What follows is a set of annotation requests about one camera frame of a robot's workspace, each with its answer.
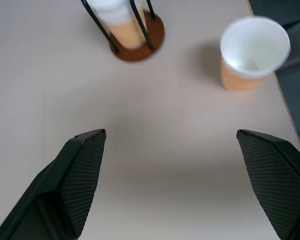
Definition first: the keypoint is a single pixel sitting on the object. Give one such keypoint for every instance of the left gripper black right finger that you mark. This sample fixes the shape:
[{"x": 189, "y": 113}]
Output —
[{"x": 277, "y": 180}]

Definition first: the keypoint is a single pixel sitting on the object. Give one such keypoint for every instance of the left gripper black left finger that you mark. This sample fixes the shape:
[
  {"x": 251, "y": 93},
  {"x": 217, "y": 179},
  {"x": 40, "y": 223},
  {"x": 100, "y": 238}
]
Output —
[{"x": 72, "y": 180}]

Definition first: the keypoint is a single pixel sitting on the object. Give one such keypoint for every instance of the orange and white paper cup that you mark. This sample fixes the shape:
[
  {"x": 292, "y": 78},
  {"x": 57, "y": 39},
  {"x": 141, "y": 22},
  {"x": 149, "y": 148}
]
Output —
[
  {"x": 250, "y": 47},
  {"x": 107, "y": 7},
  {"x": 122, "y": 32}
]

